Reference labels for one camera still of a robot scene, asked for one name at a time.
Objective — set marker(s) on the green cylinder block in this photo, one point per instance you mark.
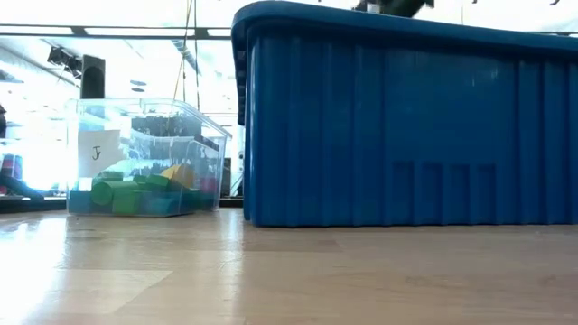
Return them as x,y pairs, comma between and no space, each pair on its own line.
113,192

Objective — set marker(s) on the green rectangular block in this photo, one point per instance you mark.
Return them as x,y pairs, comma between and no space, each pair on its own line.
193,199
158,182

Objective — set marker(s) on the blue plastic bin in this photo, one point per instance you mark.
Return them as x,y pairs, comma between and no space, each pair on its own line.
406,135

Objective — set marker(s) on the black spotlight cluster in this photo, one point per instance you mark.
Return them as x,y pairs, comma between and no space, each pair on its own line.
63,58

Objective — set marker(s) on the clear plastic container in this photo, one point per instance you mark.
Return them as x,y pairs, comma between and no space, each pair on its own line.
149,117

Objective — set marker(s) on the yellow wedge block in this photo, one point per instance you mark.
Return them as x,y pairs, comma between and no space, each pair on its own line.
181,175

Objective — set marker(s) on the dark round ceiling fixture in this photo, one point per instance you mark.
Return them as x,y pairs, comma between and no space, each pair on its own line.
137,83

